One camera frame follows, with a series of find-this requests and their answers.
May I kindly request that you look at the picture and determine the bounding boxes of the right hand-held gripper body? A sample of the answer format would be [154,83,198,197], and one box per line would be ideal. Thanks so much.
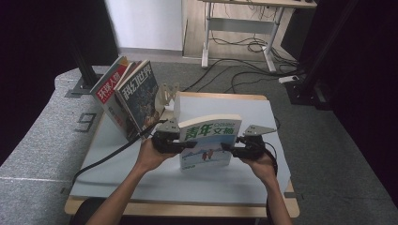
[232,124,278,160]

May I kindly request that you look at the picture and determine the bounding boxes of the wooden table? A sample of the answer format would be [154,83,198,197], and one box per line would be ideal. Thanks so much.
[64,88,300,219]

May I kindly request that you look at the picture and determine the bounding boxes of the portrait magazine with red banner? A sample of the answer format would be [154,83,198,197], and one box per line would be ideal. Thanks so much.
[90,54,139,144]

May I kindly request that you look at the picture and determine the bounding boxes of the white power strip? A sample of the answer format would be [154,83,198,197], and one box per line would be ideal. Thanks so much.
[278,74,300,85]

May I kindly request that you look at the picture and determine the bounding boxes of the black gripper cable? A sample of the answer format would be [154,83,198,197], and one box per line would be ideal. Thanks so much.
[71,119,169,188]
[263,141,280,225]

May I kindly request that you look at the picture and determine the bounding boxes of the black curtain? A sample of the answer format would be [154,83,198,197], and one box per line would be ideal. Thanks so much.
[281,0,398,205]
[0,0,122,167]

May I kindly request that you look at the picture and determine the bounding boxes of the person's right hand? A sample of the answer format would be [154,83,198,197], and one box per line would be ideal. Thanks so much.
[240,152,279,189]

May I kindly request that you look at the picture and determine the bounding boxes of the white magazine with snowy scene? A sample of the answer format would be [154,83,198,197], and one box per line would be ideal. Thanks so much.
[177,113,244,173]

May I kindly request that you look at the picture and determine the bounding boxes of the dark blue cracked-rock magazine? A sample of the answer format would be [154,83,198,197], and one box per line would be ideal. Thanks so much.
[114,59,166,141]

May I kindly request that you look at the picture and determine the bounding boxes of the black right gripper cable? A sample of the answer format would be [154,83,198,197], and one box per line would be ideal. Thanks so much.
[263,141,280,225]

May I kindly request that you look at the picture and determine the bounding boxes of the coiled black floor cables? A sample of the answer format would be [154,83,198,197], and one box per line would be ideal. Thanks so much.
[208,37,299,68]

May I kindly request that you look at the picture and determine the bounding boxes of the black floor cable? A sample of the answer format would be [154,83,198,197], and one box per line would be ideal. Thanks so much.
[182,57,301,94]
[230,69,283,95]

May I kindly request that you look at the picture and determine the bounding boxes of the wooden expandable book rack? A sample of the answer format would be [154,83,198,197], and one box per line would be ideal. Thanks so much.
[155,82,183,127]

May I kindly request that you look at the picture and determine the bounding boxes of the white frame desk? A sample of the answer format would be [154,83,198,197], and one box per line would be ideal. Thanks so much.
[200,0,318,74]

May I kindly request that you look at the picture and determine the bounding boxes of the person's dark trouser leg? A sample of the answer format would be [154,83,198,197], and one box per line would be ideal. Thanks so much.
[69,197,106,225]

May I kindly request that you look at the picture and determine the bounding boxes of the person's left hand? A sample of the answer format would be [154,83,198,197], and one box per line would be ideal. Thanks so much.
[133,138,176,174]

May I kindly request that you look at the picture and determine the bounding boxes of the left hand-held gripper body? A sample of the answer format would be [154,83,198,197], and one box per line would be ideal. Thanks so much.
[151,117,183,155]

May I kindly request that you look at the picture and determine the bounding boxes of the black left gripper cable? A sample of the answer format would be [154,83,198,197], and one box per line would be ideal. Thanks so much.
[71,119,169,188]

